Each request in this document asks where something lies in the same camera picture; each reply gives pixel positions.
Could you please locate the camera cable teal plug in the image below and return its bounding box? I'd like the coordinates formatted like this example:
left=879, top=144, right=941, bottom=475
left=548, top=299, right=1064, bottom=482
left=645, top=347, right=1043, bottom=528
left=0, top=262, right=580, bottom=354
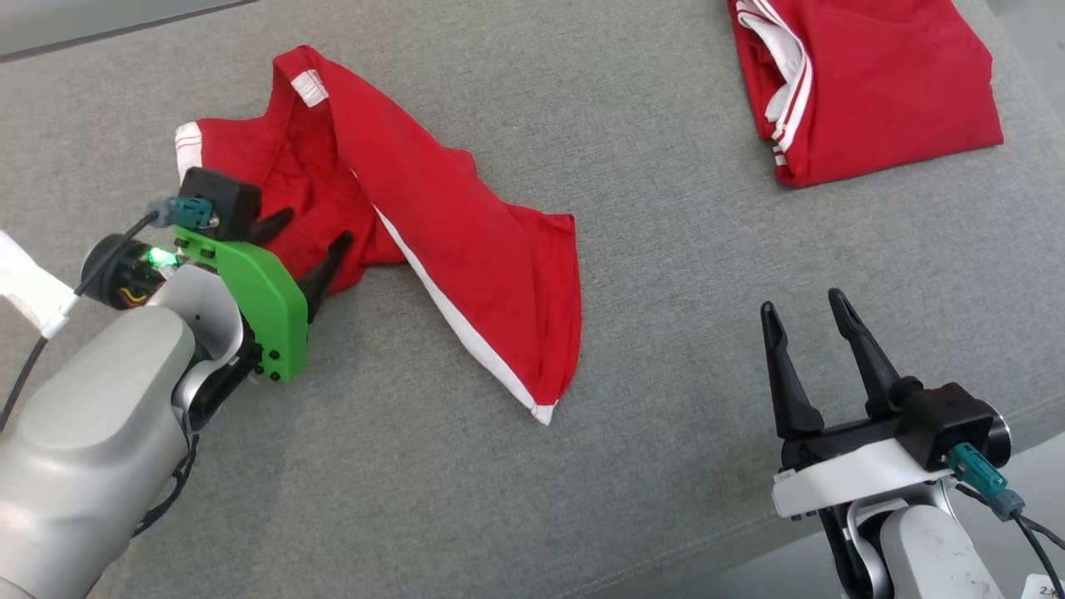
left=947, top=443, right=1065, bottom=599
left=0, top=196, right=217, bottom=431

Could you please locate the red shorts white stripe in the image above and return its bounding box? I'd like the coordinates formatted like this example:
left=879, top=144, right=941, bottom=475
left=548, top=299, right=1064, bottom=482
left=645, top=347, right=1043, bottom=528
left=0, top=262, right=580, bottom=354
left=174, top=45, right=582, bottom=427

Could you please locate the white tape cable tag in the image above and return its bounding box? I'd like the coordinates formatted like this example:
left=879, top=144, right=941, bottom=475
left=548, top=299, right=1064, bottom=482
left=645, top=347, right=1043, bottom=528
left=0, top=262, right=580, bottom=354
left=0, top=231, right=77, bottom=339

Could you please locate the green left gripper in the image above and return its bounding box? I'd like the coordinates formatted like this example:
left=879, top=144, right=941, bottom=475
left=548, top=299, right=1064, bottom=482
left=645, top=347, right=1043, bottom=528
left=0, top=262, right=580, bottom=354
left=172, top=207, right=355, bottom=384

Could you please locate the right camera cable teal plug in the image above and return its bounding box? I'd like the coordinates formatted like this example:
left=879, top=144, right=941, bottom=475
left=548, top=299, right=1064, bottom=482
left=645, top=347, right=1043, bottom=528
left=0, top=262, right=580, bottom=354
left=947, top=443, right=1065, bottom=599

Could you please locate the grey fabric sofa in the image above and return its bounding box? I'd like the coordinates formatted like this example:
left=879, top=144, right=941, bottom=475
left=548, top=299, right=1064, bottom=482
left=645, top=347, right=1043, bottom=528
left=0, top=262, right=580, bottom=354
left=0, top=0, right=1065, bottom=599

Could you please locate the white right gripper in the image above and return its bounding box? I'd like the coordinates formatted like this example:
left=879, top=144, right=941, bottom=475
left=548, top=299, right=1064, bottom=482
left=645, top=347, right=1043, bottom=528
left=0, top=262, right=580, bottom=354
left=759, top=288, right=955, bottom=522

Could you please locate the left camera cable teal plug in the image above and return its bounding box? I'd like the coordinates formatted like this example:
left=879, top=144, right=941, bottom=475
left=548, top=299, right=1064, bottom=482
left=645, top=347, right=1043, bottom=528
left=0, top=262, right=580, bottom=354
left=0, top=196, right=217, bottom=431

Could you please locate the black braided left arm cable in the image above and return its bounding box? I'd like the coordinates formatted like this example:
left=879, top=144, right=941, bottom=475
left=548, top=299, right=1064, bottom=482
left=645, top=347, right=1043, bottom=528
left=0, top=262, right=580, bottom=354
left=131, top=433, right=201, bottom=538

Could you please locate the red white lettered jersey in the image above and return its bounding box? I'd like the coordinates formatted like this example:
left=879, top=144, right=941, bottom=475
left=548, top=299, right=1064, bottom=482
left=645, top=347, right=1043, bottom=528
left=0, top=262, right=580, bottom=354
left=726, top=0, right=1006, bottom=189

